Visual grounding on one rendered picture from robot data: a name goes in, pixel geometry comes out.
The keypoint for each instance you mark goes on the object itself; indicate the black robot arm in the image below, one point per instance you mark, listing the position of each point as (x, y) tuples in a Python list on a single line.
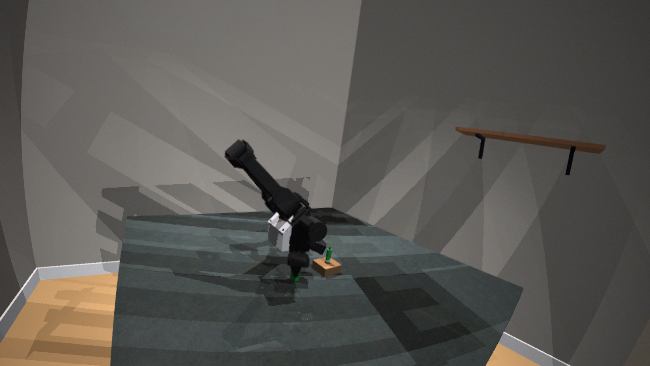
[(279, 199)]

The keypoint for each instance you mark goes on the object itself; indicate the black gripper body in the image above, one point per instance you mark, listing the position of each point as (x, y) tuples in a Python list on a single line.
[(298, 243)]

